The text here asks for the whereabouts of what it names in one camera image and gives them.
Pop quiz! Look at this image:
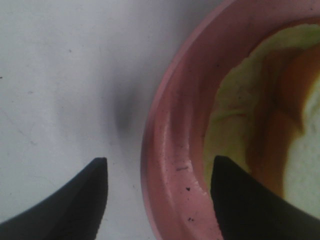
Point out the white bread sandwich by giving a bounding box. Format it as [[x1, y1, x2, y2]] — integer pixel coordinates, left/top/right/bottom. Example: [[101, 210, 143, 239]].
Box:
[[247, 44, 320, 217]]

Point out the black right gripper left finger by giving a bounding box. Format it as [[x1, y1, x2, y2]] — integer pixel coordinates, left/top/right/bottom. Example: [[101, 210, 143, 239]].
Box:
[[0, 157, 108, 240]]

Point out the green lettuce leaf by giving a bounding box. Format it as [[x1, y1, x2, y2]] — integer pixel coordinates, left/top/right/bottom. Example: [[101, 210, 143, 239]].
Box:
[[203, 23, 320, 185]]

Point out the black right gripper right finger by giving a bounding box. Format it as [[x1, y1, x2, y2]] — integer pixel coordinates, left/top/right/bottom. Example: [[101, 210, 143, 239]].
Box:
[[211, 156, 320, 240]]

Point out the pink round plate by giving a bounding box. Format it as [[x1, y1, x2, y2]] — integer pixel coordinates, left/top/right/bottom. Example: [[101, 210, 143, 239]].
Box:
[[141, 0, 320, 240]]

